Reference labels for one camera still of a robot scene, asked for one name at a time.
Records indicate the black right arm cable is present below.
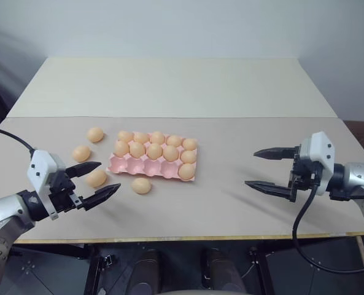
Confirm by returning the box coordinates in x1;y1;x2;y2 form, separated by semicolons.
292;167;364;274

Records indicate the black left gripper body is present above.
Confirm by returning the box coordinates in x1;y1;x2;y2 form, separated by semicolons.
47;168;85;215

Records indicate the black table frame strut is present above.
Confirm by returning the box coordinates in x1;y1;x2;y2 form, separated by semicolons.
83;242;115;295
246;244;271;295

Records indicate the dark rounded shape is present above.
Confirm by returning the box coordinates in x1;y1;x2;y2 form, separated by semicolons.
203;247;247;295
129;248;164;295

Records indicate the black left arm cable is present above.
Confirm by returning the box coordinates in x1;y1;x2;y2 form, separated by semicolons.
0;125;37;156

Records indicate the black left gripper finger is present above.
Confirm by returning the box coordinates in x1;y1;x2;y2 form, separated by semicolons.
82;183;122;211
66;161;103;179

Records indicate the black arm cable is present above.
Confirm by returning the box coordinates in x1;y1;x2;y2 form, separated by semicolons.
0;125;37;156
292;167;364;274

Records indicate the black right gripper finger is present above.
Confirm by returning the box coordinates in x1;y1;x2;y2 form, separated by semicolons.
253;146;299;161
244;180;295;203

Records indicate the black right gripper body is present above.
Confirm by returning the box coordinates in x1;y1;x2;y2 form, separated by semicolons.
287;145;323;203

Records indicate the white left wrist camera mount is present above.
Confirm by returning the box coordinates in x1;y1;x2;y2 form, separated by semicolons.
27;149;68;221

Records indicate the pink egg tray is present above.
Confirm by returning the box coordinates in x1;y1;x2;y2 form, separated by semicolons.
107;137;199;182

